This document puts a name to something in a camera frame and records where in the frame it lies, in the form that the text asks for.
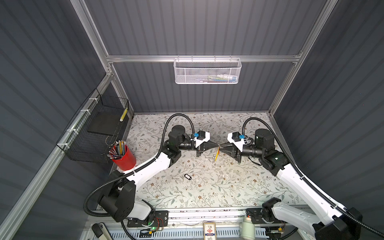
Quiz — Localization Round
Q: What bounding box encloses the pale green bottle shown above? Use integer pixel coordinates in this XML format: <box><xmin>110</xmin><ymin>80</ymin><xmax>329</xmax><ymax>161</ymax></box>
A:
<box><xmin>240</xmin><ymin>216</ymin><xmax>256</xmax><ymax>240</ymax></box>

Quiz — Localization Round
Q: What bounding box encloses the black wire wall basket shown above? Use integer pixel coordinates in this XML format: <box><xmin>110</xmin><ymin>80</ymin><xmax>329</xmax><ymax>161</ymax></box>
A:
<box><xmin>57</xmin><ymin>90</ymin><xmax>130</xmax><ymax>164</ymax></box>

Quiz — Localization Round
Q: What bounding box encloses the black handle tool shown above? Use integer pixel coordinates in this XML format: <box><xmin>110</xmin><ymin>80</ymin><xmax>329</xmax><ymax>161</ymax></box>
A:
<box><xmin>91</xmin><ymin>223</ymin><xmax>113</xmax><ymax>240</ymax></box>

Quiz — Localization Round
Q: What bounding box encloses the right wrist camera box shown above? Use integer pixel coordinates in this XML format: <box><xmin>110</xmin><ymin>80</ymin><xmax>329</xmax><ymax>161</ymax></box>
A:
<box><xmin>227</xmin><ymin>132</ymin><xmax>246</xmax><ymax>152</ymax></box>

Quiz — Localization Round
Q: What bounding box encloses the slotted cable duct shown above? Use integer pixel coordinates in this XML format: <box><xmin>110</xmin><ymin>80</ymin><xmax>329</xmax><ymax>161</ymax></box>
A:
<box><xmin>128</xmin><ymin>226</ymin><xmax>268</xmax><ymax>240</ymax></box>

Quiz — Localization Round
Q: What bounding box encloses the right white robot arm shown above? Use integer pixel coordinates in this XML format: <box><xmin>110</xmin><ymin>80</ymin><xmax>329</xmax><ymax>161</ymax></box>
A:
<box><xmin>221</xmin><ymin>129</ymin><xmax>362</xmax><ymax>240</ymax></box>

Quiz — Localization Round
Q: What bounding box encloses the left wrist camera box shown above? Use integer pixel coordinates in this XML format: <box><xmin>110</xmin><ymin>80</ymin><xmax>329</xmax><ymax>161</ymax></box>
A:
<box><xmin>193</xmin><ymin>131</ymin><xmax>211</xmax><ymax>148</ymax></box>

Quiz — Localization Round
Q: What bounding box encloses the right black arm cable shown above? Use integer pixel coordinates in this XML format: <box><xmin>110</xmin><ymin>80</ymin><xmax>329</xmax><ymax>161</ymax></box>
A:
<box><xmin>241</xmin><ymin>116</ymin><xmax>384</xmax><ymax>238</ymax></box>

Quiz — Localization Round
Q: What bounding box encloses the red pencil cup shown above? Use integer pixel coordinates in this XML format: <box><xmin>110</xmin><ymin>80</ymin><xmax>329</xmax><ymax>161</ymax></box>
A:
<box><xmin>107</xmin><ymin>141</ymin><xmax>137</xmax><ymax>171</ymax></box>

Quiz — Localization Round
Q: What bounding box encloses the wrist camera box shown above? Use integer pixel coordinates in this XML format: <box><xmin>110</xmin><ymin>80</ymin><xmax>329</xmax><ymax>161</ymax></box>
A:
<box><xmin>193</xmin><ymin>131</ymin><xmax>211</xmax><ymax>148</ymax></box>
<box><xmin>227</xmin><ymin>132</ymin><xmax>246</xmax><ymax>152</ymax></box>

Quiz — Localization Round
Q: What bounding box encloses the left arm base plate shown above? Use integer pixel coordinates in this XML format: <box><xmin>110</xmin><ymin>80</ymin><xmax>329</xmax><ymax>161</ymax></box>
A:
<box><xmin>127</xmin><ymin>211</ymin><xmax>169</xmax><ymax>228</ymax></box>

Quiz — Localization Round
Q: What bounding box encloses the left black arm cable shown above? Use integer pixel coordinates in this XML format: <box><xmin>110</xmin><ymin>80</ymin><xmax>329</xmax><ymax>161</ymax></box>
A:
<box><xmin>82</xmin><ymin>113</ymin><xmax>196</xmax><ymax>218</ymax></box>

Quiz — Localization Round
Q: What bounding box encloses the black key tag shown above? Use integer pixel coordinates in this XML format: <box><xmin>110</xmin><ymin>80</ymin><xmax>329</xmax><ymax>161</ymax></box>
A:
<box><xmin>184</xmin><ymin>174</ymin><xmax>192</xmax><ymax>181</ymax></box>

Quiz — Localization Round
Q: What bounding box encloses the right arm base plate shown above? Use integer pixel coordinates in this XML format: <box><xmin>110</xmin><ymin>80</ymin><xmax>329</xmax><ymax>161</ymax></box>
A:
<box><xmin>246</xmin><ymin>208</ymin><xmax>285</xmax><ymax>225</ymax></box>

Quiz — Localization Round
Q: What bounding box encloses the small card box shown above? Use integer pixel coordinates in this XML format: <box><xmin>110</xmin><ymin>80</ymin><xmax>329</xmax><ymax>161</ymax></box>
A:
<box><xmin>203</xmin><ymin>222</ymin><xmax>217</xmax><ymax>240</ymax></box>

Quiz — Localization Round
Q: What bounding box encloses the yellow marker in basket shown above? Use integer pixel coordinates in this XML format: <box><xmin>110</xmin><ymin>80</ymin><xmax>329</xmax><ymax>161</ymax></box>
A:
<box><xmin>120</xmin><ymin>108</ymin><xmax>128</xmax><ymax>122</ymax></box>

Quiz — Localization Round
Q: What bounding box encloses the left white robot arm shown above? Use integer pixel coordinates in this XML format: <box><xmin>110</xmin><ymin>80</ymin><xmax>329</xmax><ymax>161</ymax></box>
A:
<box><xmin>98</xmin><ymin>125</ymin><xmax>219</xmax><ymax>224</ymax></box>

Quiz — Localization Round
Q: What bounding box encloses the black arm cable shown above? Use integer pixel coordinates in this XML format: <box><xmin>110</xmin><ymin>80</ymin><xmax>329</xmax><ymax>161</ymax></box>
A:
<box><xmin>241</xmin><ymin>116</ymin><xmax>384</xmax><ymax>238</ymax></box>
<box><xmin>82</xmin><ymin>113</ymin><xmax>196</xmax><ymax>218</ymax></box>

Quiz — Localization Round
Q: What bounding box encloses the white mesh wall basket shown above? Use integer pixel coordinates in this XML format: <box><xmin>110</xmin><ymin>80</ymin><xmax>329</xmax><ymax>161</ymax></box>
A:
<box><xmin>173</xmin><ymin>57</ymin><xmax>242</xmax><ymax>85</ymax></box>

